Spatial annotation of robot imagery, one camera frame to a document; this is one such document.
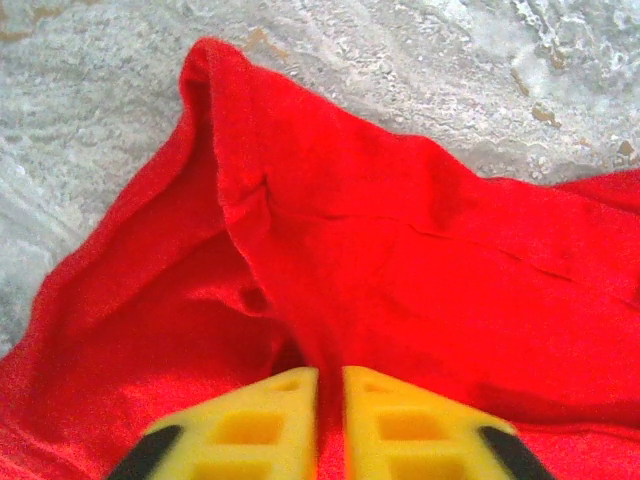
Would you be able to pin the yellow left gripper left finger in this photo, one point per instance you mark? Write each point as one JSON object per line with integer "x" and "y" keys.
{"x": 250, "y": 435}

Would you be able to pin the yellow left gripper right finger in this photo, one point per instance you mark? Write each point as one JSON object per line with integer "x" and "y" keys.
{"x": 410, "y": 435}

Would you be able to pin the red t-shirt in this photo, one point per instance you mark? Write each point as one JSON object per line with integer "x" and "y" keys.
{"x": 375, "y": 260}

